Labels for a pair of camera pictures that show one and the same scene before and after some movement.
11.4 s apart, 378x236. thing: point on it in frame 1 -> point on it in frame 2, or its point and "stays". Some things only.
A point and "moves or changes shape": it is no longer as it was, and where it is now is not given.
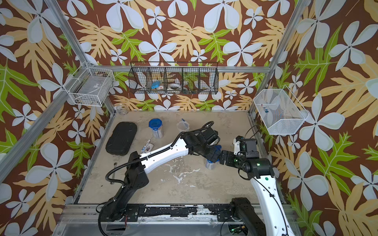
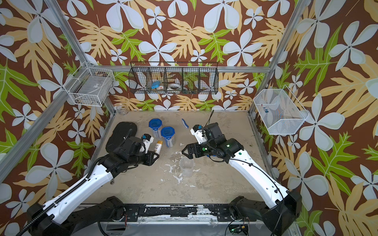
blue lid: [155, 123] stays
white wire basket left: [89, 86] stays
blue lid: [219, 147] -> [168, 132]
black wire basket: [172, 77] stays
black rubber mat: [121, 138] stays
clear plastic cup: [157, 134] stays
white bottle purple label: [149, 147] moves or changes shape
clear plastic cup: [183, 126] -> [187, 165]
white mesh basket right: [281, 112] stays
